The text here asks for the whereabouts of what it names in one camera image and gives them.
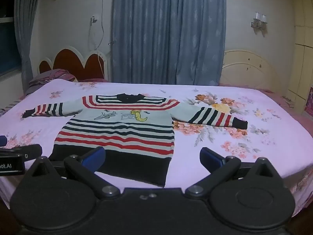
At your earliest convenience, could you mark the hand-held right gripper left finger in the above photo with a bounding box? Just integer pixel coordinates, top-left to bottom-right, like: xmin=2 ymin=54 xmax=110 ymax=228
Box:
xmin=26 ymin=146 xmax=121 ymax=199

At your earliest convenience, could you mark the red scalloped headboard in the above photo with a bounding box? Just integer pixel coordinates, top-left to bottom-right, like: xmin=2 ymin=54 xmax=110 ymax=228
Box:
xmin=37 ymin=45 xmax=108 ymax=82

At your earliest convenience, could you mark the cream wardrobe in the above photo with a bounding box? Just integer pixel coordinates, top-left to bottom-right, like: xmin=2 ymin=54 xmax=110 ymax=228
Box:
xmin=288 ymin=0 xmax=313 ymax=103

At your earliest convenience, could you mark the pink floral bedsheet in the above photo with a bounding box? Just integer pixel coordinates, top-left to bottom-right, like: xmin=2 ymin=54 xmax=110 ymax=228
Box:
xmin=0 ymin=78 xmax=313 ymax=216

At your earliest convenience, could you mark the white cable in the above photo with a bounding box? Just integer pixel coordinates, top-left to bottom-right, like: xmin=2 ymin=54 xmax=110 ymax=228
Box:
xmin=87 ymin=0 xmax=105 ymax=79

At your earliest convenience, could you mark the dark window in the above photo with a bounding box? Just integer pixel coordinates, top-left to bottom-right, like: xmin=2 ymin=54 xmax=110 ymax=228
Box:
xmin=0 ymin=11 xmax=22 ymax=77

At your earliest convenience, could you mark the striped knit sweater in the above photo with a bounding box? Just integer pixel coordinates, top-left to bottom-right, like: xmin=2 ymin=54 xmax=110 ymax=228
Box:
xmin=22 ymin=92 xmax=248 ymax=187

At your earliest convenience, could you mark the cream arched headboard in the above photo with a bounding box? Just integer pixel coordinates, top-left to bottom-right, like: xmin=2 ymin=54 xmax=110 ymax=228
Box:
xmin=220 ymin=49 xmax=282 ymax=94

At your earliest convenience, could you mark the narrow blue curtain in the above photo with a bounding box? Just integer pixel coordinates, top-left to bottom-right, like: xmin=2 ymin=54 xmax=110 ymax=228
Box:
xmin=14 ymin=0 xmax=44 ymax=95

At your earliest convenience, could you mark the glass wall lamp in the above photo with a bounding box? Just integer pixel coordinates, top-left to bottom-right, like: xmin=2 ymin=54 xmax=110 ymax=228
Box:
xmin=251 ymin=12 xmax=268 ymax=35

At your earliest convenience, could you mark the wide blue curtain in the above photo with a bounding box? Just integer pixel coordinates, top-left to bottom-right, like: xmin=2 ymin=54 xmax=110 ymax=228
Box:
xmin=111 ymin=0 xmax=227 ymax=87

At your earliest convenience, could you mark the purple pillow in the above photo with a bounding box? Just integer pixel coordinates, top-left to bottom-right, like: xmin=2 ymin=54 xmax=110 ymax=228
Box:
xmin=24 ymin=69 xmax=79 ymax=96

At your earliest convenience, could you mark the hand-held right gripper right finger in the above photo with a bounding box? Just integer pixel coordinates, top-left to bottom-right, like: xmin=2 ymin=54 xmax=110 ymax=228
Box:
xmin=185 ymin=147 xmax=282 ymax=199

